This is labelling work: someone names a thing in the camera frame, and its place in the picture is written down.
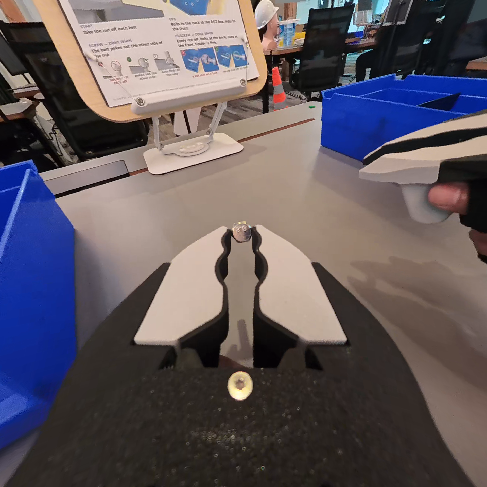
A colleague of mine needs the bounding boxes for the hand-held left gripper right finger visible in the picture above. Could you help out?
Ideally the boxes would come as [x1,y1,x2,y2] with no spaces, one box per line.
[251,225,347,362]

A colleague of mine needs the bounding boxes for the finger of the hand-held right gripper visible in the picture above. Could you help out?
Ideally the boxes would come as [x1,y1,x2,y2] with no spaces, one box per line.
[363,112,487,165]
[359,149,487,186]

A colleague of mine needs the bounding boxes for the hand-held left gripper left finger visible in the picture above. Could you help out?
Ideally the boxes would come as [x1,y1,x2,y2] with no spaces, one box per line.
[134,226,233,364]

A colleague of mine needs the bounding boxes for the blue divided storage bin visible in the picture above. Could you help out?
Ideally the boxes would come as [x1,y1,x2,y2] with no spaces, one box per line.
[321,73,487,163]

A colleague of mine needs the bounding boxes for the person's right hand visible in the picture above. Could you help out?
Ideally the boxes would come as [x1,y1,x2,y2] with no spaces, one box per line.
[428,181,487,265]

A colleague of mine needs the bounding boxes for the black office chair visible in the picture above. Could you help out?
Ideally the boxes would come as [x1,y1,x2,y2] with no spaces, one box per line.
[358,0,459,81]
[293,4,357,96]
[0,22,150,165]

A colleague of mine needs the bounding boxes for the white document stand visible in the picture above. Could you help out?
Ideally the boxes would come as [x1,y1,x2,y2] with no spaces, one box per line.
[143,99,245,176]

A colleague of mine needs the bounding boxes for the orange striped traffic cone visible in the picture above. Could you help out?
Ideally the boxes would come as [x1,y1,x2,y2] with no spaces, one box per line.
[271,66,289,112]

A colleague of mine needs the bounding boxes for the dark flat tablet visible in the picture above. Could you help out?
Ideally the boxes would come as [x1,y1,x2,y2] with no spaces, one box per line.
[42,160,130,198]

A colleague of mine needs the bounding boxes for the white hard hat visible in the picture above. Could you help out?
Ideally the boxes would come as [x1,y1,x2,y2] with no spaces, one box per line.
[255,0,280,30]

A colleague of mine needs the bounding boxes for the white instruction board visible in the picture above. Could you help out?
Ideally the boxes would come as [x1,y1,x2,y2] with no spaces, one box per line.
[57,0,252,115]

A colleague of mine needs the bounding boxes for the instruction sheet on stand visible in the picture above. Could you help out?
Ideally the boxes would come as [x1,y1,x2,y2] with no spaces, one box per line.
[34,0,268,125]

